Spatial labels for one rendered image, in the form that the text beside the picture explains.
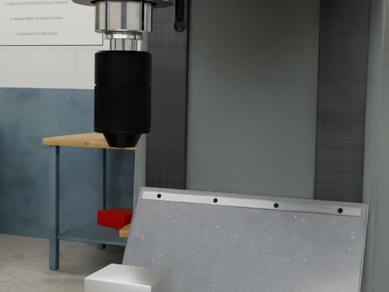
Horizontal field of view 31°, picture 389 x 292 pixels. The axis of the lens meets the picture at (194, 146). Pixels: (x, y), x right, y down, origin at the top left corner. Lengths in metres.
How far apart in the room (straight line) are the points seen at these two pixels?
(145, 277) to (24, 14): 5.23
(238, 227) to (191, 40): 0.26
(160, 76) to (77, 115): 4.51
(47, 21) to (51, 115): 0.73
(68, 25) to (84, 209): 1.42
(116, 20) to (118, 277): 0.21
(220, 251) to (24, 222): 4.96
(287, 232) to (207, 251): 0.11
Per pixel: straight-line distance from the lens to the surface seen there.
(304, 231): 0.90
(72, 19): 5.53
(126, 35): 0.57
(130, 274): 0.60
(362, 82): 0.89
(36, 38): 5.69
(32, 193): 5.75
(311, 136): 0.91
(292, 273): 0.89
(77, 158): 5.50
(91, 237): 4.69
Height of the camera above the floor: 1.24
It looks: 5 degrees down
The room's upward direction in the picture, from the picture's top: 1 degrees clockwise
